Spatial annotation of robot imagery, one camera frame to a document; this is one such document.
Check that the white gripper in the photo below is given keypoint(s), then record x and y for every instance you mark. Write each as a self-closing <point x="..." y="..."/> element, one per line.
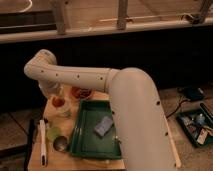
<point x="49" y="89"/>

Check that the red apple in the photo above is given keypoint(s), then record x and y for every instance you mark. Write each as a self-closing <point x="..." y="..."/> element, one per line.
<point x="58" y="101"/>

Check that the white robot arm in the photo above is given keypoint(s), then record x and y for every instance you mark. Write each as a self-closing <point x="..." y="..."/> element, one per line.
<point x="139" y="117"/>

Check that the white paper cup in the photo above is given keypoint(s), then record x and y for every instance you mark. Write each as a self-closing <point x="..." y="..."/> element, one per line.
<point x="64" y="110"/>

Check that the green plastic cup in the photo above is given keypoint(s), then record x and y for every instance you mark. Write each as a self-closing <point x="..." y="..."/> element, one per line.
<point x="53" y="133"/>

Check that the small metal cup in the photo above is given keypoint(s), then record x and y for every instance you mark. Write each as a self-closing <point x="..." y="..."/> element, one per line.
<point x="60" y="144"/>

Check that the orange bowl with food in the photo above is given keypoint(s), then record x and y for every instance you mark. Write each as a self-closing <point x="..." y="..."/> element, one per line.
<point x="81" y="93"/>

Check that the green plastic tray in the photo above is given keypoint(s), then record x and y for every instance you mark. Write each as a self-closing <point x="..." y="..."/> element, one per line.
<point x="84" y="141"/>

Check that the blue sponge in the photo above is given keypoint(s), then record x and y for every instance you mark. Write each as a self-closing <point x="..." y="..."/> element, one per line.
<point x="103" y="126"/>

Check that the white dish brush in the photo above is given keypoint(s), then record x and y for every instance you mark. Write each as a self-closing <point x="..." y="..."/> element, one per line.
<point x="43" y="143"/>

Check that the yellow banana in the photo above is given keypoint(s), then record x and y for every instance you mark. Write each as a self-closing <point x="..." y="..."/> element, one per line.
<point x="102" y="163"/>

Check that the black power adapter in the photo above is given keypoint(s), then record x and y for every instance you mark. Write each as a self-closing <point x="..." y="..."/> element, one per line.
<point x="193" y="93"/>

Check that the green toolbox with items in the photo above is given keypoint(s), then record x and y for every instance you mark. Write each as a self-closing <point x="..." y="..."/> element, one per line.
<point x="197" y="124"/>

